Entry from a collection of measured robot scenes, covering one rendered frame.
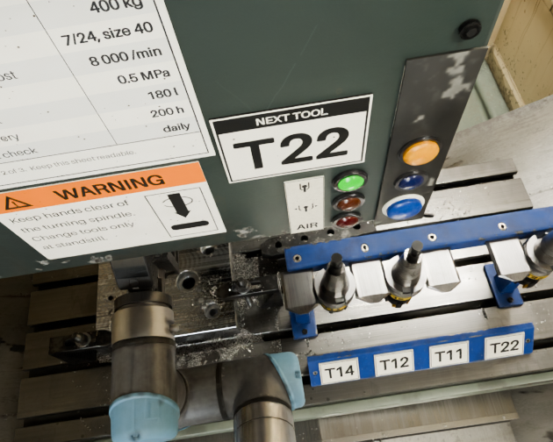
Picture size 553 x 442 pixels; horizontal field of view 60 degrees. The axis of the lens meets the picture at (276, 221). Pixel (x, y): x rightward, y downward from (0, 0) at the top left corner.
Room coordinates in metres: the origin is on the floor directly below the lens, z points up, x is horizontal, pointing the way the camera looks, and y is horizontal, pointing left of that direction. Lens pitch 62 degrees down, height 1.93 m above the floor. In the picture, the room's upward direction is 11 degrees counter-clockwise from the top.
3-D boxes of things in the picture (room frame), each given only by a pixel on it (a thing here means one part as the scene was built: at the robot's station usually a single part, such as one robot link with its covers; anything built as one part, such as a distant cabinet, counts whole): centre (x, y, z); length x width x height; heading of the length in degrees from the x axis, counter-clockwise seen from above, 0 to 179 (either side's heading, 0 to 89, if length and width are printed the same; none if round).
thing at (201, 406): (0.12, 0.17, 1.25); 0.11 x 0.08 x 0.11; 89
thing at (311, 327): (0.31, -0.02, 1.05); 0.10 x 0.05 x 0.30; 178
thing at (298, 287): (0.25, -0.02, 1.21); 0.07 x 0.05 x 0.01; 178
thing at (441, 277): (0.24, -0.24, 1.21); 0.07 x 0.05 x 0.01; 178
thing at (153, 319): (0.20, 0.18, 1.36); 0.08 x 0.05 x 0.08; 88
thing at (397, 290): (0.25, -0.18, 1.21); 0.06 x 0.06 x 0.03
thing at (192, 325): (0.40, 0.26, 0.96); 0.29 x 0.23 x 0.05; 88
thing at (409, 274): (0.25, -0.18, 1.26); 0.04 x 0.04 x 0.07
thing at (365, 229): (0.46, -0.08, 0.93); 0.26 x 0.05 x 0.06; 93
